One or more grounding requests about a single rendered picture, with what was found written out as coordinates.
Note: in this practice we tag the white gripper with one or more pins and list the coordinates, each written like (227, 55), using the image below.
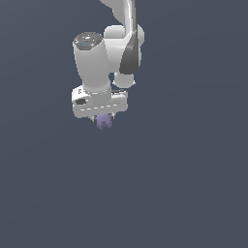
(97, 104)

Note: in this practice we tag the small purple object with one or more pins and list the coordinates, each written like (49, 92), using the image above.
(104, 122)

